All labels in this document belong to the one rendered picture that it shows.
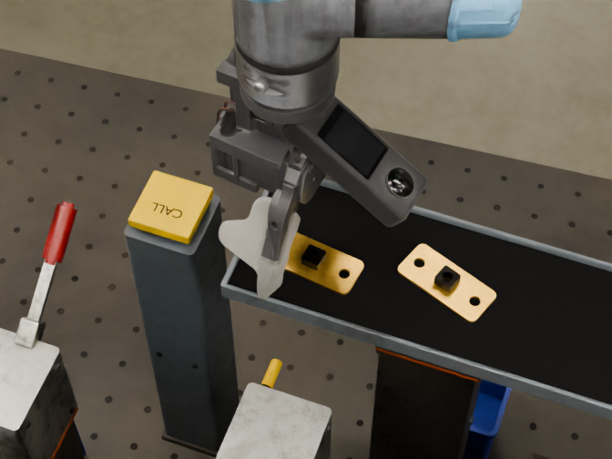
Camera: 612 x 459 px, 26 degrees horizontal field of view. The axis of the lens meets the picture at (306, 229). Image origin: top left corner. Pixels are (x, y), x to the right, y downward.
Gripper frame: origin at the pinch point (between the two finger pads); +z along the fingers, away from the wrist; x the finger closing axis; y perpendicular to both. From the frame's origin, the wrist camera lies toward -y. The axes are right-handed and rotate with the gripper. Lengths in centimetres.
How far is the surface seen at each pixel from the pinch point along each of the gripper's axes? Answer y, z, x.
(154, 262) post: 14.3, 9.3, 4.0
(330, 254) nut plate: -1.2, 3.8, -1.2
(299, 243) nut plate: 1.8, 3.8, -0.9
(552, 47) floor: 13, 120, -136
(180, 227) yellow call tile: 12.1, 4.1, 2.3
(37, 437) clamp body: 18.1, 19.5, 20.7
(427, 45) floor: 37, 120, -124
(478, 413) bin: -15, 50, -16
